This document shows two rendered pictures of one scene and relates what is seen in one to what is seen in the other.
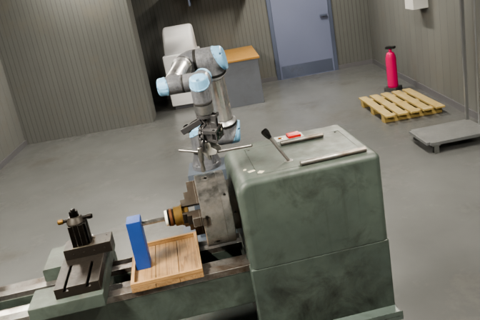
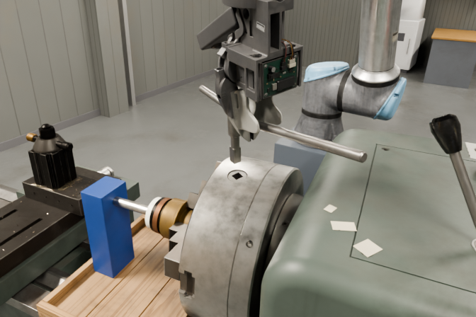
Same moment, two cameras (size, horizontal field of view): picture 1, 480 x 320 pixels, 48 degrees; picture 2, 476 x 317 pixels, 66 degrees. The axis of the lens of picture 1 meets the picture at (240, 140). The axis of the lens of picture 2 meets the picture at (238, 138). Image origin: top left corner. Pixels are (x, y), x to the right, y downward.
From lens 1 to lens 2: 1.75 m
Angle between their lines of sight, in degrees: 28
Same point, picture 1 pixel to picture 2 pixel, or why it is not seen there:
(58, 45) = not seen: outside the picture
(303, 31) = not seen: outside the picture
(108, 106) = (321, 47)
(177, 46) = (403, 12)
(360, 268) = not seen: outside the picture
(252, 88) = (461, 71)
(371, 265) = not seen: outside the picture
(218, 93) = (378, 5)
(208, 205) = (200, 250)
